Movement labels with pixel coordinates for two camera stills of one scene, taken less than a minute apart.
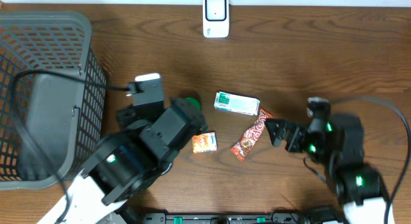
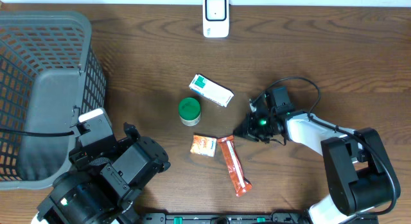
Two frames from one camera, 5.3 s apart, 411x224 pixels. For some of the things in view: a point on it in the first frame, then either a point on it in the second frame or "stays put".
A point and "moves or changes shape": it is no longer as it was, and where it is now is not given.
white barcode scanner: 216,16 stays put
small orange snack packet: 204,142 moves or changes shape
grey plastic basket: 52,97 stays put
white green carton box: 236,103 to 212,90
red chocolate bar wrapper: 243,147 moves or changes shape
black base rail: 210,217 stays put
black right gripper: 300,131 to 246,131
